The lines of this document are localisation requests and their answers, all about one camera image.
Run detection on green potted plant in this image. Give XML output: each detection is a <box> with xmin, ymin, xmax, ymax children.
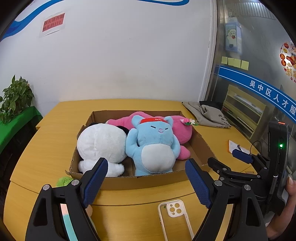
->
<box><xmin>1</xmin><ymin>75</ymin><xmax>34</xmax><ymax>124</ymax></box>

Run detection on green covered side table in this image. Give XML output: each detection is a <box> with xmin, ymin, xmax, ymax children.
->
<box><xmin>0</xmin><ymin>105</ymin><xmax>44</xmax><ymax>155</ymax></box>

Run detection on black usb cable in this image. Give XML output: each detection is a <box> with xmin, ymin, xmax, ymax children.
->
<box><xmin>237</xmin><ymin>140</ymin><xmax>263</xmax><ymax>155</ymax></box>

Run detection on green haired teal doll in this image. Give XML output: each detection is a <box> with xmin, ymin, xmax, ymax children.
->
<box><xmin>59</xmin><ymin>176</ymin><xmax>100</xmax><ymax>240</ymax></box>

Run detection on person right hand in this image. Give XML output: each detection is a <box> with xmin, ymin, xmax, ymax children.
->
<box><xmin>266</xmin><ymin>175</ymin><xmax>295</xmax><ymax>240</ymax></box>

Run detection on white panda plush toy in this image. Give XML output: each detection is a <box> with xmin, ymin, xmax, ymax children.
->
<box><xmin>77</xmin><ymin>123</ymin><xmax>128</xmax><ymax>177</ymax></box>

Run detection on pink bear plush toy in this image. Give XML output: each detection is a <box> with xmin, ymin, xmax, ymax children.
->
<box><xmin>106</xmin><ymin>111</ymin><xmax>197</xmax><ymax>160</ymax></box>

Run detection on yellow sticky notes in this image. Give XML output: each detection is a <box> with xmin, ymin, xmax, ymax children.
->
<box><xmin>221</xmin><ymin>56</ymin><xmax>249</xmax><ymax>70</ymax></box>

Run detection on red wall notice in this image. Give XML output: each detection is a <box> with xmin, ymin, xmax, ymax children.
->
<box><xmin>39</xmin><ymin>11</ymin><xmax>66</xmax><ymax>38</ymax></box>

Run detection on clear white phone case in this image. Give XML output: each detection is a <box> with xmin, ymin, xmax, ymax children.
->
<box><xmin>158</xmin><ymin>199</ymin><xmax>194</xmax><ymax>241</ymax></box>

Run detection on brown cardboard box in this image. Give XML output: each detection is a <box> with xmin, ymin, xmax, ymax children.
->
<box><xmin>77</xmin><ymin>110</ymin><xmax>215</xmax><ymax>190</ymax></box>

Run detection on white paper envelope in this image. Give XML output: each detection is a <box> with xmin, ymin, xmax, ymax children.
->
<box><xmin>228</xmin><ymin>140</ymin><xmax>250</xmax><ymax>154</ymax></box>

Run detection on grey cloth bag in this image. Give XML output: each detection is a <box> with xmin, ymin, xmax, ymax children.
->
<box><xmin>182</xmin><ymin>101</ymin><xmax>231</xmax><ymax>128</ymax></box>

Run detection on wooden shelf behind glass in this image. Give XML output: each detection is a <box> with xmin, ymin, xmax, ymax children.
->
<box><xmin>222</xmin><ymin>85</ymin><xmax>268</xmax><ymax>142</ymax></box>

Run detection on light blue plush toy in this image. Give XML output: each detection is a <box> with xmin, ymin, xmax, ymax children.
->
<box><xmin>125</xmin><ymin>115</ymin><xmax>181</xmax><ymax>176</ymax></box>

